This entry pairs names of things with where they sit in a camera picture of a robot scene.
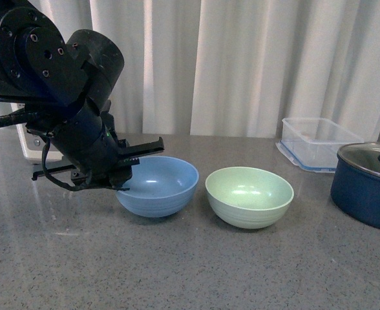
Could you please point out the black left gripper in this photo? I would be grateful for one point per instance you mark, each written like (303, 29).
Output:
(85, 137)

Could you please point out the blue bowl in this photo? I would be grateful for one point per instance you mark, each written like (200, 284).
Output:
(160, 186)

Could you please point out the green bowl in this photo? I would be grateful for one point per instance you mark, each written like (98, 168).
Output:
(248, 198)

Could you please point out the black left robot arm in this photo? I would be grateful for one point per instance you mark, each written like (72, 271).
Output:
(64, 88)

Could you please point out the cream four-slot toaster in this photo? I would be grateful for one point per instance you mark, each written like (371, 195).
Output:
(32, 147)

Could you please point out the white curtain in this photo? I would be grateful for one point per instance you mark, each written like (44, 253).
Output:
(236, 68)

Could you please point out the clear plastic food container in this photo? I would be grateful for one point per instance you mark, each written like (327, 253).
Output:
(312, 143)

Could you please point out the dark blue cooking pot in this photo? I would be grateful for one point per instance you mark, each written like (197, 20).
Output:
(357, 193)

